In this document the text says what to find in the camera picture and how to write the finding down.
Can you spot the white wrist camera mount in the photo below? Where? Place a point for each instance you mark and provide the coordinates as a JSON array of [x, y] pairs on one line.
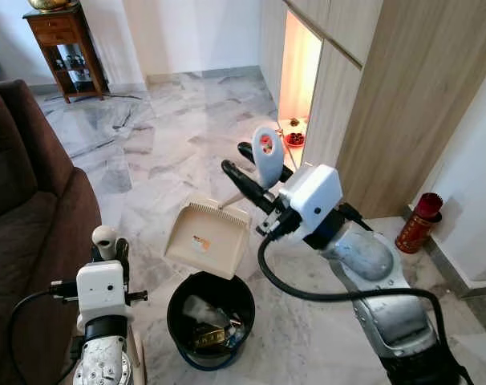
[[101, 293], [315, 196]]

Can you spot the white paper scrap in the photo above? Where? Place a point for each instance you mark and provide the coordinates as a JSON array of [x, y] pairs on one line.
[[199, 311]]

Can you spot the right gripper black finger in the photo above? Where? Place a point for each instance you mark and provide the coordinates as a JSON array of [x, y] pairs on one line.
[[246, 150], [243, 183]]

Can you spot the dark wooden side cabinet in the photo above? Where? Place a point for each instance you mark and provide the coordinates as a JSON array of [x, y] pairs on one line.
[[58, 32]]

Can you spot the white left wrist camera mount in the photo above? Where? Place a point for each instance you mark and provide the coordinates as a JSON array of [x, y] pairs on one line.
[[101, 293]]

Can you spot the red cylinder tin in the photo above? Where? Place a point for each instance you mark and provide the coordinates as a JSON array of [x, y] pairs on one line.
[[417, 228]]

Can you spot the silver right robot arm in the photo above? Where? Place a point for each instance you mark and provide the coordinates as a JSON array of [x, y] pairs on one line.
[[387, 313]]

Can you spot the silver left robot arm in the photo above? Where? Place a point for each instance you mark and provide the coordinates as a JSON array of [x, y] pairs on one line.
[[103, 361]]

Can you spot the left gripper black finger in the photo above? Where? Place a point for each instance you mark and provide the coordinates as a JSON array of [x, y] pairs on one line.
[[123, 250]]

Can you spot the brown fabric sofa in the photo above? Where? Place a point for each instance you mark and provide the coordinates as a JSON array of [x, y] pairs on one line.
[[30, 216]]

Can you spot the large light wood cabinet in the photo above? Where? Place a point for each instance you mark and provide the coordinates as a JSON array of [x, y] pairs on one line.
[[403, 88]]

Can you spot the brass bowl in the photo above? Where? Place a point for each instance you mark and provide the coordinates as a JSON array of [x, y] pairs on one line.
[[50, 4]]

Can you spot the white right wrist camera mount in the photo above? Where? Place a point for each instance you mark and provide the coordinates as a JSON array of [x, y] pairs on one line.
[[315, 196]]

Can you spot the beige broom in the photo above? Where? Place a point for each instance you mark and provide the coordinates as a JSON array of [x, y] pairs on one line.
[[104, 239]]

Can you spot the black bucket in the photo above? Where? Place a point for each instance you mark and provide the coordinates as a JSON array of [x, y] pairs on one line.
[[179, 321]]

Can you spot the red fruit plate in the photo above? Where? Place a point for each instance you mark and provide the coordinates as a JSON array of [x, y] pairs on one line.
[[294, 139]]

